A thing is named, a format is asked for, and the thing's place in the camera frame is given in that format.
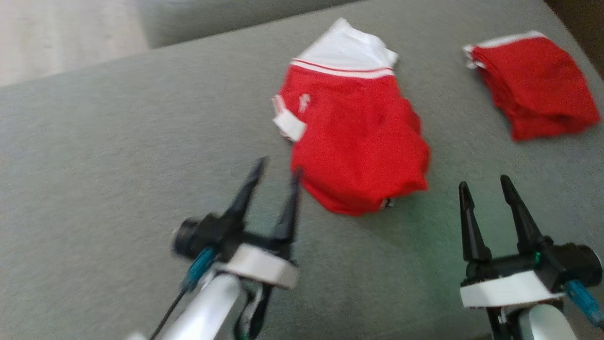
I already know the folded red garment pile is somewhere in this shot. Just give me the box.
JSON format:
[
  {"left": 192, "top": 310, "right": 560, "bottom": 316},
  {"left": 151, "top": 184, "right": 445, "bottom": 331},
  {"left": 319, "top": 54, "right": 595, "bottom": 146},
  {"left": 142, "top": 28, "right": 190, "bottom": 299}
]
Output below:
[{"left": 462, "top": 31, "right": 601, "bottom": 142}]

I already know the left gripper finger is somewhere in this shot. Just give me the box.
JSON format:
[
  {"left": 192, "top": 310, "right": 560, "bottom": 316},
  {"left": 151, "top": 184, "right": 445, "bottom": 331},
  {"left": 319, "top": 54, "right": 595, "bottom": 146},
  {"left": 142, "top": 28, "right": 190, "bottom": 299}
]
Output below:
[
  {"left": 226, "top": 157, "right": 268, "bottom": 233},
  {"left": 273, "top": 170, "right": 303, "bottom": 247}
]

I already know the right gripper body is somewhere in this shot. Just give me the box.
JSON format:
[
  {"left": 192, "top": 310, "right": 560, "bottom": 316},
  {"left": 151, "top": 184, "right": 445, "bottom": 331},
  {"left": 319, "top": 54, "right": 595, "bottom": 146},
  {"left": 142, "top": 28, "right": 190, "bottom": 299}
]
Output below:
[{"left": 460, "top": 252, "right": 565, "bottom": 340}]

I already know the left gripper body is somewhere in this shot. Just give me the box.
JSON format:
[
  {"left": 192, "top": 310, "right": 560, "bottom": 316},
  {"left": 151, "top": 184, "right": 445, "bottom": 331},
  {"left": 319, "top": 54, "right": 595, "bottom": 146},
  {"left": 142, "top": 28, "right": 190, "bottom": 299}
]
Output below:
[{"left": 208, "top": 215, "right": 301, "bottom": 340}]

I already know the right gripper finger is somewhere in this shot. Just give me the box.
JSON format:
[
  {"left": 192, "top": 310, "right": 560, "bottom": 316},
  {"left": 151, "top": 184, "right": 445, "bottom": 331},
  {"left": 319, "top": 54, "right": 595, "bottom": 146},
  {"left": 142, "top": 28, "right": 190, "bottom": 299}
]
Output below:
[
  {"left": 458, "top": 181, "right": 492, "bottom": 264},
  {"left": 500, "top": 174, "right": 554, "bottom": 259}
]

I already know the red and white jersey garment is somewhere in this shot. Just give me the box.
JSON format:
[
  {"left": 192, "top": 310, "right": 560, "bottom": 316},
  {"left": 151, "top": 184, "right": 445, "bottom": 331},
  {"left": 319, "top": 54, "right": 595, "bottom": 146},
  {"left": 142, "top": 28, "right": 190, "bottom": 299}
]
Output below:
[{"left": 272, "top": 18, "right": 431, "bottom": 217}]

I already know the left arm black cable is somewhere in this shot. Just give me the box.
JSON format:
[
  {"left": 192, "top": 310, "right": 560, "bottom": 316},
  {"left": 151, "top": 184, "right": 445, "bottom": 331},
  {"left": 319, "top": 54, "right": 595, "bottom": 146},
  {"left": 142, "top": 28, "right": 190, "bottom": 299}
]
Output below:
[{"left": 150, "top": 246, "right": 218, "bottom": 340}]

